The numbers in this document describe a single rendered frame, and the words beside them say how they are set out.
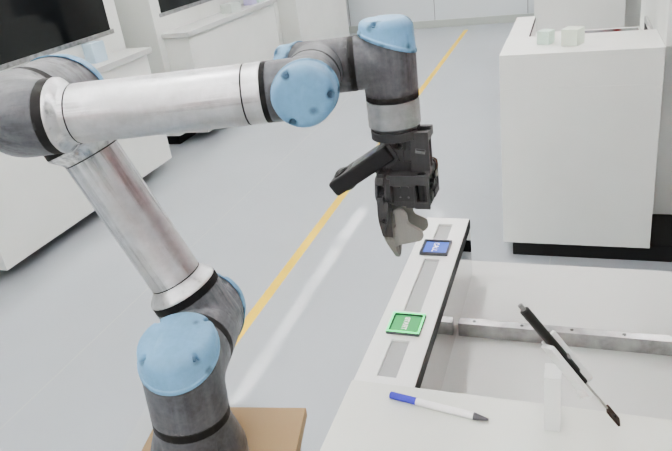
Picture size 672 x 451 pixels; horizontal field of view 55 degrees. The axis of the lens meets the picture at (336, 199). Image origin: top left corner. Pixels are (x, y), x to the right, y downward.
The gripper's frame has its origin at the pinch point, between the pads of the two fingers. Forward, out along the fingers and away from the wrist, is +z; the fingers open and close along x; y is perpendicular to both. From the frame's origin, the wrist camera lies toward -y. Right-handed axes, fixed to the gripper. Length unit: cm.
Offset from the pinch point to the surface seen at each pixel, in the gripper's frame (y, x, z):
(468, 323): 8.1, 17.3, 25.6
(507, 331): 15.3, 17.1, 26.5
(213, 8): -278, 439, 15
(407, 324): 1.1, -0.3, 14.2
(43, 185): -256, 175, 71
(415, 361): 4.3, -8.8, 14.6
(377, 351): -2.1, -7.4, 14.6
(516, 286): 15.4, 36.1, 28.6
